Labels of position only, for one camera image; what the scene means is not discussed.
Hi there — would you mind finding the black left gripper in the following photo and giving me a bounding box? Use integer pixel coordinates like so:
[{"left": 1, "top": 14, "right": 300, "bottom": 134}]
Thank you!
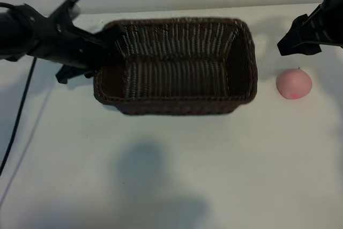
[{"left": 34, "top": 0, "right": 127, "bottom": 71}]

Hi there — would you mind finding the thin black cable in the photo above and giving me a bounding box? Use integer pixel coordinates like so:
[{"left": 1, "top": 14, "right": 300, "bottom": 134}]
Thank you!
[{"left": 0, "top": 57, "right": 38, "bottom": 176}]

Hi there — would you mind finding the pink peach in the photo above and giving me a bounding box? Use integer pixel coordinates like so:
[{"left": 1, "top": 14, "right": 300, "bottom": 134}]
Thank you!
[{"left": 277, "top": 67, "right": 314, "bottom": 101}]

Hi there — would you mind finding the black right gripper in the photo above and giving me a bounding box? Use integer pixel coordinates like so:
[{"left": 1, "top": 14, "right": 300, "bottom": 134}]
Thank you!
[{"left": 277, "top": 0, "right": 343, "bottom": 57}]

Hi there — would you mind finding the dark brown wicker basket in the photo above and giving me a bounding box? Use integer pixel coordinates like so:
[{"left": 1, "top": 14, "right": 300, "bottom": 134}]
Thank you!
[{"left": 93, "top": 17, "right": 260, "bottom": 117}]

